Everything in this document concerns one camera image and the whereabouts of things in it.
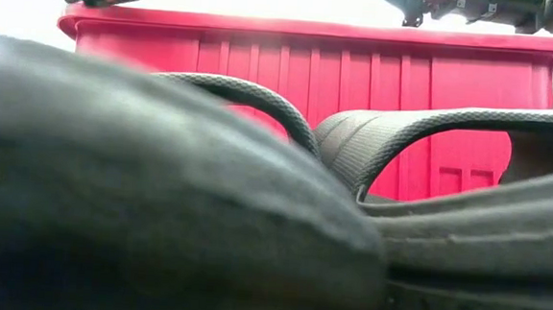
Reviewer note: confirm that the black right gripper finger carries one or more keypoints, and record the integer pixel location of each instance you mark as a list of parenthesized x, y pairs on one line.
[(401, 1)]

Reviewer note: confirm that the dark grey rubber slide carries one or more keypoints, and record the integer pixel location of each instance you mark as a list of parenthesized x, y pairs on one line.
[(468, 243), (111, 188)]

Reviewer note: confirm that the red ribbed plastic bin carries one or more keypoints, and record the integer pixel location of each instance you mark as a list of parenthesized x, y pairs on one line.
[(358, 73)]

